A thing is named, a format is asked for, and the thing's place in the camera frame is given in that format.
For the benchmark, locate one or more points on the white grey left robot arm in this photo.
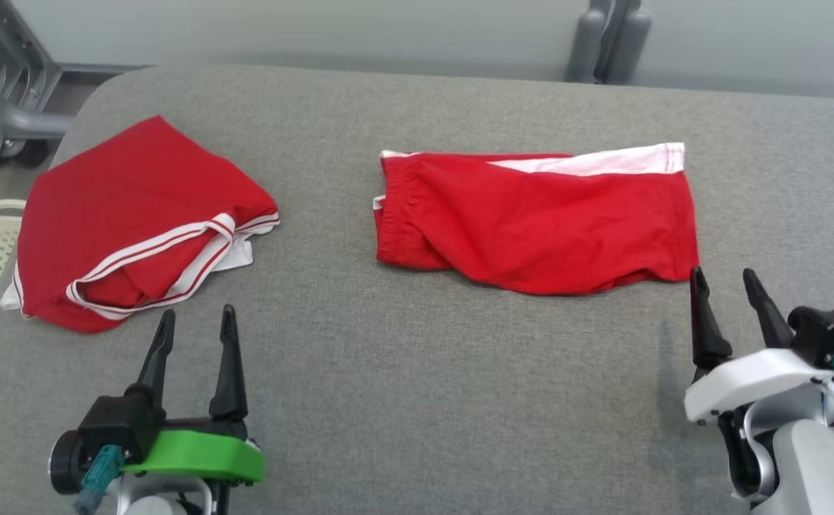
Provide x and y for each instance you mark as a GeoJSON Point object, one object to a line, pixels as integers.
{"type": "Point", "coordinates": [138, 493]}

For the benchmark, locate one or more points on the grey upright post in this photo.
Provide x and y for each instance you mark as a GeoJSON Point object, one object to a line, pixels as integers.
{"type": "Point", "coordinates": [587, 43]}
{"type": "Point", "coordinates": [631, 43]}

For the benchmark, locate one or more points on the red shorts with white trim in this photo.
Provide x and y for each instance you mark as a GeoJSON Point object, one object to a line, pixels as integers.
{"type": "Point", "coordinates": [531, 222]}

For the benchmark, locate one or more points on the teal left camera connector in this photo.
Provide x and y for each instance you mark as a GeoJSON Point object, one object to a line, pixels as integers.
{"type": "Point", "coordinates": [99, 476]}

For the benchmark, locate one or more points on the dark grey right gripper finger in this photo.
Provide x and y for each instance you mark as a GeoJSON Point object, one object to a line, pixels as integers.
{"type": "Point", "coordinates": [707, 336]}
{"type": "Point", "coordinates": [771, 318]}

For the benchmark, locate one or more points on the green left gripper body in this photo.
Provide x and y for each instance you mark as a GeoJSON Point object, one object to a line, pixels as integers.
{"type": "Point", "coordinates": [195, 454]}

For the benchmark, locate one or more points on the red white basketball jersey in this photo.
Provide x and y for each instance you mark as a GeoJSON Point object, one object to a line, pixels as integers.
{"type": "Point", "coordinates": [124, 186]}

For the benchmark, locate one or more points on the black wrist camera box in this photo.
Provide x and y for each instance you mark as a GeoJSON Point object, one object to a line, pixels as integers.
{"type": "Point", "coordinates": [120, 425]}
{"type": "Point", "coordinates": [828, 332]}

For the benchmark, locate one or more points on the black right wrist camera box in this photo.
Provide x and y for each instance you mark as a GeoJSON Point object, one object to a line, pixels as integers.
{"type": "Point", "coordinates": [828, 332]}

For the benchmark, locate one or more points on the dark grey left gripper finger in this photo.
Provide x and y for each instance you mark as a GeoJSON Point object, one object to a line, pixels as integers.
{"type": "Point", "coordinates": [156, 372]}
{"type": "Point", "coordinates": [229, 379]}

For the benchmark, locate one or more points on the grey metal cart frame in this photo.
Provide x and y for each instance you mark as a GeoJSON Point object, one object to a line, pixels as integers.
{"type": "Point", "coordinates": [23, 123]}

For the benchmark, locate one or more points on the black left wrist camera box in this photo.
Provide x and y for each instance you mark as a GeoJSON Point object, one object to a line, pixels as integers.
{"type": "Point", "coordinates": [120, 425]}

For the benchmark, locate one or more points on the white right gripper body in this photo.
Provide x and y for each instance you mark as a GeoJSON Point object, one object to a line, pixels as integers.
{"type": "Point", "coordinates": [760, 383]}

